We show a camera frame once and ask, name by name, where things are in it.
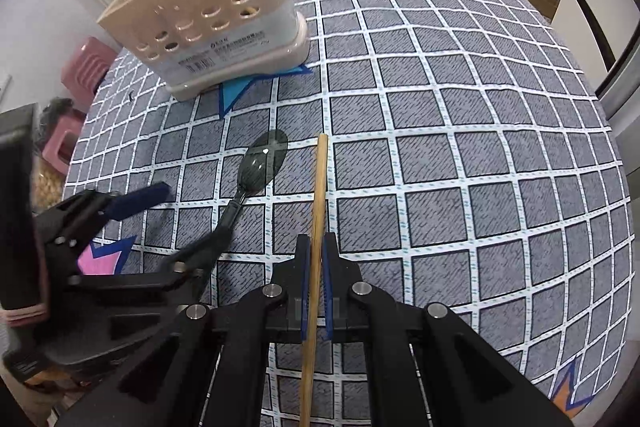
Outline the tall pink plastic stool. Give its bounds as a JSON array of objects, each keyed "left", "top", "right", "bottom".
[{"left": 60, "top": 36, "right": 118, "bottom": 112}]

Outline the dark translucent plastic spoon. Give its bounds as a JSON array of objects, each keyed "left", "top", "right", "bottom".
[{"left": 215, "top": 129, "right": 290, "bottom": 253}]

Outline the grey checked tablecloth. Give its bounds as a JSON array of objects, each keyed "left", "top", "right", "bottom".
[{"left": 62, "top": 0, "right": 628, "bottom": 427}]

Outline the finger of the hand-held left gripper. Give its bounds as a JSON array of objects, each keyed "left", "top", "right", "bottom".
[
  {"left": 32, "top": 182, "right": 171, "bottom": 258},
  {"left": 65, "top": 222, "right": 238, "bottom": 304}
]

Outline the wooden chopstick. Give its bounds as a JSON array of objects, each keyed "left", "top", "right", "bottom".
[{"left": 298, "top": 134, "right": 329, "bottom": 427}]

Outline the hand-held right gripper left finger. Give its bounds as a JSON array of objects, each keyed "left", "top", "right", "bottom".
[{"left": 57, "top": 234, "right": 313, "bottom": 427}]

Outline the yellow mesh bag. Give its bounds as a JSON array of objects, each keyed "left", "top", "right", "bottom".
[{"left": 30, "top": 157, "right": 68, "bottom": 218}]

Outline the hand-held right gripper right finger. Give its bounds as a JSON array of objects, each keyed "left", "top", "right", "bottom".
[{"left": 322, "top": 232, "right": 576, "bottom": 427}]

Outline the small pink plastic stool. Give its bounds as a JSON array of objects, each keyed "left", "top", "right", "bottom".
[{"left": 42, "top": 117, "right": 83, "bottom": 175}]

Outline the white refrigerator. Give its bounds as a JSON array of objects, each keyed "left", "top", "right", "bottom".
[{"left": 552, "top": 0, "right": 640, "bottom": 78}]

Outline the black plastic bag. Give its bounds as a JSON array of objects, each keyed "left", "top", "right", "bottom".
[{"left": 37, "top": 97, "right": 73, "bottom": 132}]

